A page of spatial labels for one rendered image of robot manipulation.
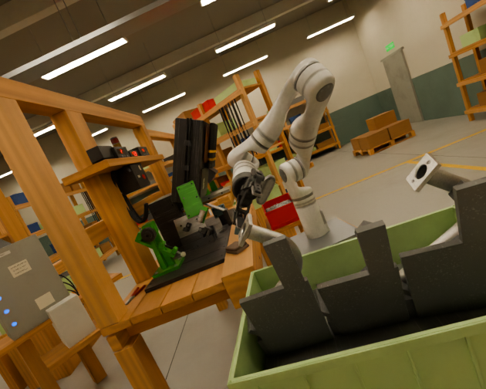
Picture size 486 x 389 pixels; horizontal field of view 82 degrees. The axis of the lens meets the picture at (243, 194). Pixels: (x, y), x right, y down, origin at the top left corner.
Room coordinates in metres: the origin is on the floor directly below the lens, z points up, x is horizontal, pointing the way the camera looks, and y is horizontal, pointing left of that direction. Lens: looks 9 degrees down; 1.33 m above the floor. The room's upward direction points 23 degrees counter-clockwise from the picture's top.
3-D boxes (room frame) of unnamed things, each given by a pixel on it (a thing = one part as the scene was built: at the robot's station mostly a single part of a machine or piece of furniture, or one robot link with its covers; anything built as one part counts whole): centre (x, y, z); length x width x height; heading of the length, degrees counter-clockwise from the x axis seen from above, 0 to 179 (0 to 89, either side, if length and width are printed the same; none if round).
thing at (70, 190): (6.41, 4.07, 1.14); 2.45 x 0.55 x 2.28; 176
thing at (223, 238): (1.81, 0.36, 0.89); 1.10 x 0.42 x 0.02; 175
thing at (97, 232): (1.84, 0.73, 1.23); 1.30 x 0.05 x 0.09; 175
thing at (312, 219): (1.12, -0.22, 0.97); 0.09 x 0.09 x 0.17; 9
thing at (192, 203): (1.73, 0.30, 1.17); 0.13 x 0.12 x 0.20; 175
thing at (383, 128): (6.85, -3.71, 0.37); 1.20 x 0.80 x 0.74; 94
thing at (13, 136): (1.84, 0.66, 1.36); 1.49 x 0.09 x 0.97; 175
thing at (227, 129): (5.07, -0.05, 1.19); 2.30 x 0.55 x 2.39; 37
